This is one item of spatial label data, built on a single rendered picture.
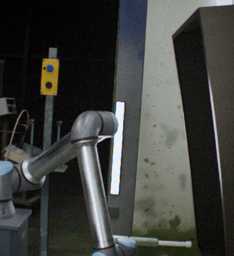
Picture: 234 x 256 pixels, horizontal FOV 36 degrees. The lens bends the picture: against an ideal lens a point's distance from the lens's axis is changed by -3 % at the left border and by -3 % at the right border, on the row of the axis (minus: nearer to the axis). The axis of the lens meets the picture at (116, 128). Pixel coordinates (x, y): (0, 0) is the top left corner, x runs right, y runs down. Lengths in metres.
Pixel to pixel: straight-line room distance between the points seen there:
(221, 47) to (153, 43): 1.13
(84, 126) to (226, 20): 0.69
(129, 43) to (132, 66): 0.16
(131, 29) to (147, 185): 1.06
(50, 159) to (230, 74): 0.93
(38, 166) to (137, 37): 1.14
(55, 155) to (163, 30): 1.22
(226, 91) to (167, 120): 1.12
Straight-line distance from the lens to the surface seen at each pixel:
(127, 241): 1.61
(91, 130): 1.48
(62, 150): 1.72
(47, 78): 2.64
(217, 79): 1.40
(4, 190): 1.87
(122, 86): 2.45
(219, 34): 1.43
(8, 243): 1.85
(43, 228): 2.85
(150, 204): 2.55
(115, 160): 2.45
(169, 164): 2.50
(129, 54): 2.48
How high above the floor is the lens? 1.22
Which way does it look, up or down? 3 degrees down
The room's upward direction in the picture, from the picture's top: 4 degrees clockwise
